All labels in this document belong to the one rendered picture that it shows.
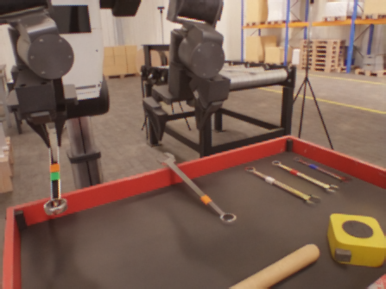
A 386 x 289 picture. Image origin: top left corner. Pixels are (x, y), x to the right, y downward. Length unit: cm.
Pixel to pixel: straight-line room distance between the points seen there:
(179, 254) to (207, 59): 30
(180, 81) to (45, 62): 22
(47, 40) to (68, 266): 33
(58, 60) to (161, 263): 32
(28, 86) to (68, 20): 60
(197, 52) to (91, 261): 36
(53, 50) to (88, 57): 59
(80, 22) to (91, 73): 15
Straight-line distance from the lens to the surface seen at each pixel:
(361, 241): 50
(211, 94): 47
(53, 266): 53
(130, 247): 52
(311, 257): 48
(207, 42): 45
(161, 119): 53
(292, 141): 88
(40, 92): 42
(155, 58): 928
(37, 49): 41
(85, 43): 100
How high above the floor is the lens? 122
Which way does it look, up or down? 20 degrees down
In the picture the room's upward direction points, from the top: 2 degrees counter-clockwise
